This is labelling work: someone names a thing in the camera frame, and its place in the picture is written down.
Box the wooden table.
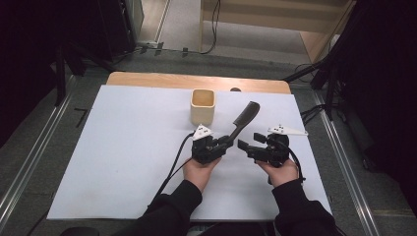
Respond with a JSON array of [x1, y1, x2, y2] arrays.
[[105, 71, 292, 95]]

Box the person's left hand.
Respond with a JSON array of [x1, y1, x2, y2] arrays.
[[182, 156, 222, 194]]

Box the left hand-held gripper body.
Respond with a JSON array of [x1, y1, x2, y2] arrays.
[[191, 123, 228, 165]]

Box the power strip with plugs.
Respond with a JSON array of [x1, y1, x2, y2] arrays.
[[135, 40, 165, 57]]

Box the beige square cup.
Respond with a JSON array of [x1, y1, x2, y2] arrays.
[[190, 88, 216, 128]]

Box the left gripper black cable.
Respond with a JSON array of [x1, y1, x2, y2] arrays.
[[152, 131, 197, 202]]

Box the black comb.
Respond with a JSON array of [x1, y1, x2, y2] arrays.
[[225, 100, 262, 146]]

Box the black metal stand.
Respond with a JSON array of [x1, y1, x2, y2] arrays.
[[282, 0, 365, 122]]

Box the black floor cables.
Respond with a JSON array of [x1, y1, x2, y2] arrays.
[[299, 103, 329, 127]]

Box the dark cabinet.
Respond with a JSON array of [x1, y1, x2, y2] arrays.
[[96, 0, 146, 62]]

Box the white board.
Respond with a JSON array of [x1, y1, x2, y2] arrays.
[[46, 84, 334, 221]]

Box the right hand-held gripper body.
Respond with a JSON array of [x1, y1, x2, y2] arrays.
[[247, 123, 310, 169]]

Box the light wooden furniture frame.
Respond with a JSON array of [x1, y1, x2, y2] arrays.
[[198, 0, 357, 64]]

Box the person's right hand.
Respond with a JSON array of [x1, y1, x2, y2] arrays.
[[256, 156, 300, 189]]

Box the black tripod stand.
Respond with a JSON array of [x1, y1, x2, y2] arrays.
[[52, 38, 126, 108]]

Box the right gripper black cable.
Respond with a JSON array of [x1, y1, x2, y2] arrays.
[[285, 143, 307, 183]]

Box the metal floor rail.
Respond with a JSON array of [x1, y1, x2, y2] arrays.
[[310, 90, 382, 236], [0, 74, 81, 231]]

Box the hanging black cable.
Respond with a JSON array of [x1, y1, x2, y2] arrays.
[[200, 0, 221, 55]]

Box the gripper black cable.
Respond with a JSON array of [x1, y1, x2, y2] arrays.
[[152, 131, 197, 202], [285, 143, 307, 183]]

